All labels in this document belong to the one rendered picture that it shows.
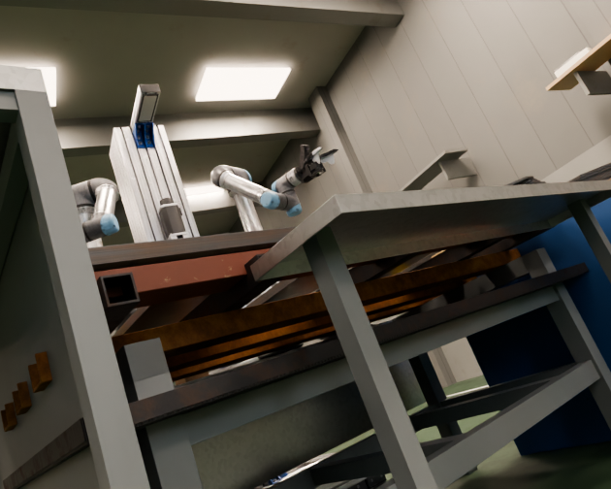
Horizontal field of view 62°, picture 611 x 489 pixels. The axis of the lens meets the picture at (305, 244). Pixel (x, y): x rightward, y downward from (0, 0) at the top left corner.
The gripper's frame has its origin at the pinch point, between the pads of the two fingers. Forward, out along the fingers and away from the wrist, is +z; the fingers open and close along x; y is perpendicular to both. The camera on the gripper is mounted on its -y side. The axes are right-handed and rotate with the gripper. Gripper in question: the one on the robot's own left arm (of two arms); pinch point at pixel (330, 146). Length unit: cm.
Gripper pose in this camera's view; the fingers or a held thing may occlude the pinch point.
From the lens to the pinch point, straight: 228.4
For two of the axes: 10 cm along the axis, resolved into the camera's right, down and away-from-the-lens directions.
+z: 7.3, -4.4, -5.2
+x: -5.3, 1.0, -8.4
